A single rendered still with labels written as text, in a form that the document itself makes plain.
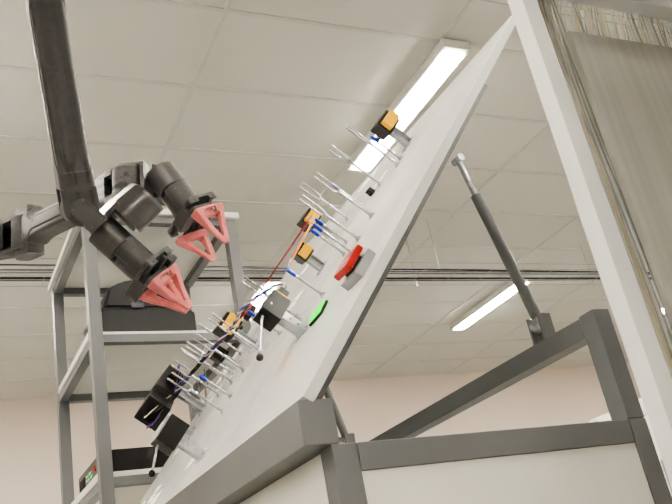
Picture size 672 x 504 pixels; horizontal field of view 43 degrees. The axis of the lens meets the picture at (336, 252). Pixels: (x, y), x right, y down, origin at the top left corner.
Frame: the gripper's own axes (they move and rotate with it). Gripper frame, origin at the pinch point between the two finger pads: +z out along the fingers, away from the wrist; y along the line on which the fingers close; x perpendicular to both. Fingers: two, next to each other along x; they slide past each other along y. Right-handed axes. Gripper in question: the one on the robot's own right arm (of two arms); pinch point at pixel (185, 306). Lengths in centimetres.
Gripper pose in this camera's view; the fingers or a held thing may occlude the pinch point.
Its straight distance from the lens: 145.6
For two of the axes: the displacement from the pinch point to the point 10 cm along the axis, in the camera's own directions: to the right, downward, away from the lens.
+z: 7.4, 6.7, -0.3
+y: -5.2, 6.0, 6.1
